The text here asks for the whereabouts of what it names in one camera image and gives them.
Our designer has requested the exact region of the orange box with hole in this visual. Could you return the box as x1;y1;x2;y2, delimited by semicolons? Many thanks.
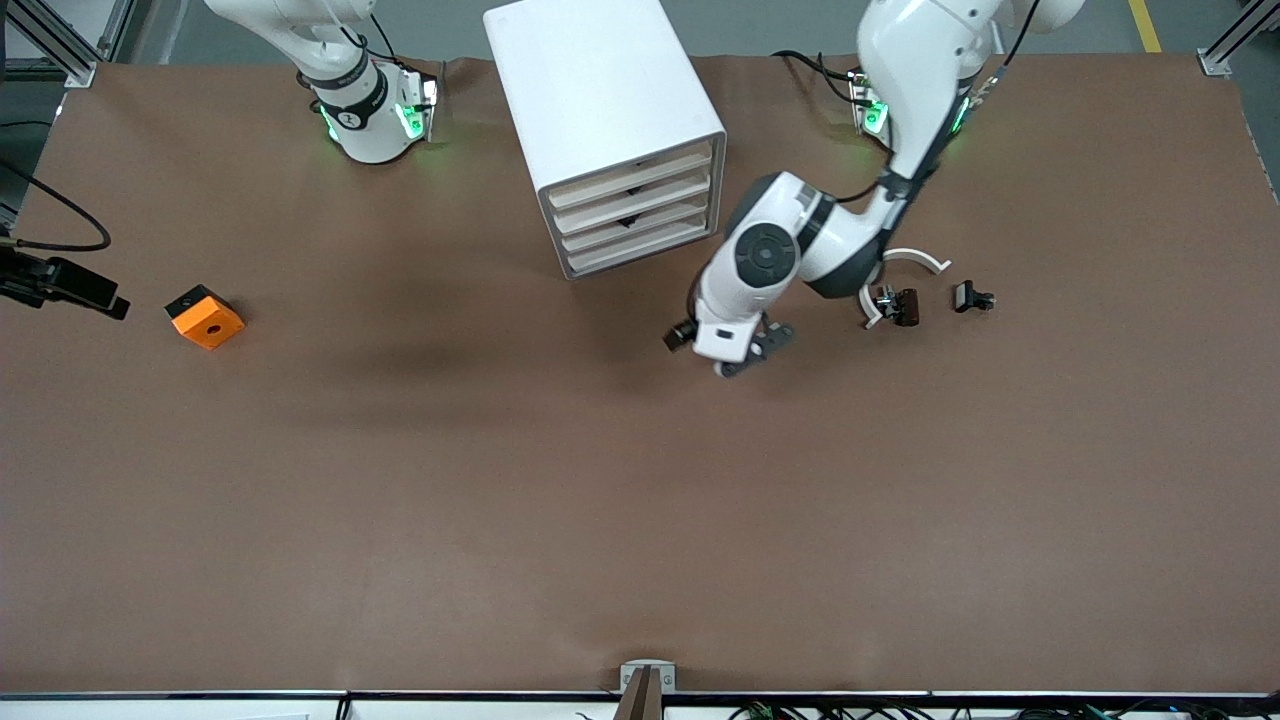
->
164;284;247;351

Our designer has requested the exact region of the brown camera pole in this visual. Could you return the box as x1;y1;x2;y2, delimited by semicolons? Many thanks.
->
615;667;664;720

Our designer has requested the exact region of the white drawer cabinet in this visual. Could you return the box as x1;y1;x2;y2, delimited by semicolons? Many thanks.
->
483;0;728;281

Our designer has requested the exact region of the dark brown switch component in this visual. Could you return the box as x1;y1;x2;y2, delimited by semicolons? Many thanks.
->
875;287;921;328

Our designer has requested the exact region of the white curved plastic ring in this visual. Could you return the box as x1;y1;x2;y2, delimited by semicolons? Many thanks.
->
862;248;953;331

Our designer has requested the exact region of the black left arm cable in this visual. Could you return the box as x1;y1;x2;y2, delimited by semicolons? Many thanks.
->
835;0;1041;236

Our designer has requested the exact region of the large table cover sheet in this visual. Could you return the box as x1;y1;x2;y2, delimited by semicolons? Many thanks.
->
0;52;1280;696

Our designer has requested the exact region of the white table edge rail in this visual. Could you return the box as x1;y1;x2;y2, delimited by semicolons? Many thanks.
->
0;688;1280;720

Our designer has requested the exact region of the aluminium frame profile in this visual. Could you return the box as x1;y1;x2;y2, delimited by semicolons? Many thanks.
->
0;0;136;89
1197;0;1280;78

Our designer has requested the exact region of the black arm base cable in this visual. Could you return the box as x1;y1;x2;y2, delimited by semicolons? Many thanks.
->
772;48;871;106

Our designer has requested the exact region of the grey metal bracket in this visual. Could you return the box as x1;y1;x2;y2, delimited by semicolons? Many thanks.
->
620;660;677;694

